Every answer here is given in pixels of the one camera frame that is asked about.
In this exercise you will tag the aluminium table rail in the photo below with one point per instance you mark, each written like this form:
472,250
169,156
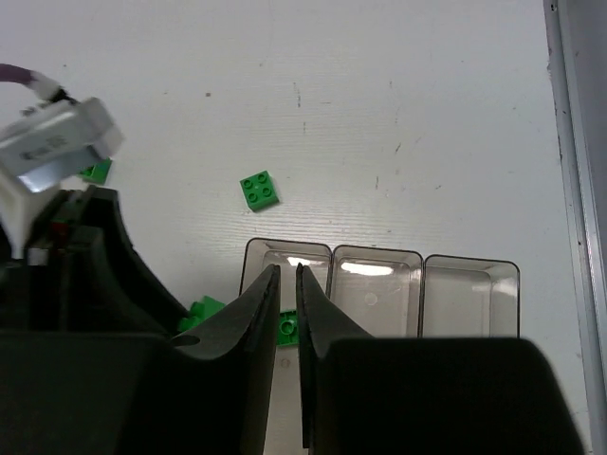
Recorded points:
576,36

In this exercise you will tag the clear container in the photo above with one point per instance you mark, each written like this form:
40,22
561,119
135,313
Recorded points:
470,297
378,288
284,425

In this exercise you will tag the green lego brick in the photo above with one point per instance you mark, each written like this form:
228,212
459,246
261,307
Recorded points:
200,311
259,191

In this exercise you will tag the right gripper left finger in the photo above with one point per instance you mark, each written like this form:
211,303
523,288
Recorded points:
229,371

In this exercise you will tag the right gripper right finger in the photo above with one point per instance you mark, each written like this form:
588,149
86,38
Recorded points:
405,395

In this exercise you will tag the right clear container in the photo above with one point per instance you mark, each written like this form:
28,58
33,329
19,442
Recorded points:
470,297

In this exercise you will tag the left clear container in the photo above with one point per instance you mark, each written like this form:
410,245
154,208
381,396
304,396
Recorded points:
284,425

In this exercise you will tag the small green lego top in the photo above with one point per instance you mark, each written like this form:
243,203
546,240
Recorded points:
98,173

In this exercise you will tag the middle clear container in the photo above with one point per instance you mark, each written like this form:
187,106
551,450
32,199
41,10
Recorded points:
378,288

